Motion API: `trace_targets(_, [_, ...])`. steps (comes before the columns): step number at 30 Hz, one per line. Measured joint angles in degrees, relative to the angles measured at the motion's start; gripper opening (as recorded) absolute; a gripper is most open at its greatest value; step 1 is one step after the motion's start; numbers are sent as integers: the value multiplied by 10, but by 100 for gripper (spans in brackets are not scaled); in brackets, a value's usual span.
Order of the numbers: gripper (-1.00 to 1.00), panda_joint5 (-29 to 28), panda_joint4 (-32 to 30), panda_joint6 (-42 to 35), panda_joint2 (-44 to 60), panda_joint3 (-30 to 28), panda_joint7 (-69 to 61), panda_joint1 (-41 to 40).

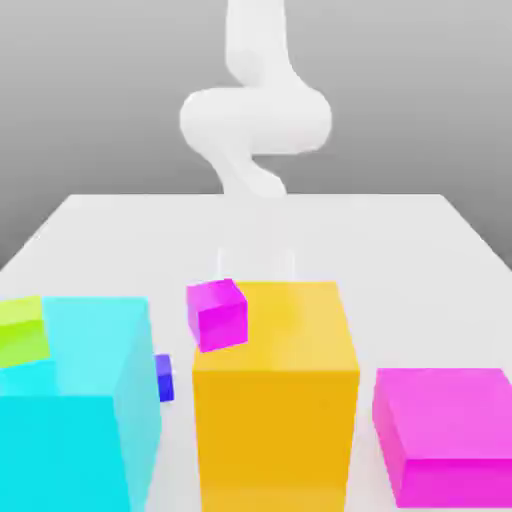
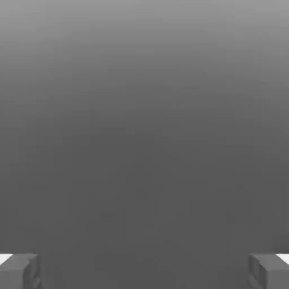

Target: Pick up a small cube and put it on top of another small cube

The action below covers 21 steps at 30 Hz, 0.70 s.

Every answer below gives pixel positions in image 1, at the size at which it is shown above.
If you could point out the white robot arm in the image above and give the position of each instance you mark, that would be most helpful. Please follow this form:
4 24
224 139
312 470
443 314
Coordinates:
256 120

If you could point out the small lime green cube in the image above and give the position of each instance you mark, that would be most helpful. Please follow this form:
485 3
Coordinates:
22 332

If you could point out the large magenta box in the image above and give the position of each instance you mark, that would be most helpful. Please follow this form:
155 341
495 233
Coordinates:
448 432

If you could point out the large cyan box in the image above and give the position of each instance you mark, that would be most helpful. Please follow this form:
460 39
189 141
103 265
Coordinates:
80 420

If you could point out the small magenta cube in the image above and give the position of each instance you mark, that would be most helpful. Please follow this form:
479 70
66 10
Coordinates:
220 320

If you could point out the large orange box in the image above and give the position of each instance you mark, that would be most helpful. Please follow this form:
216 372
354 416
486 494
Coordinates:
276 400

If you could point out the small blue cube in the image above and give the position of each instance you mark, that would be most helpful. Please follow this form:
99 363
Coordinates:
164 380

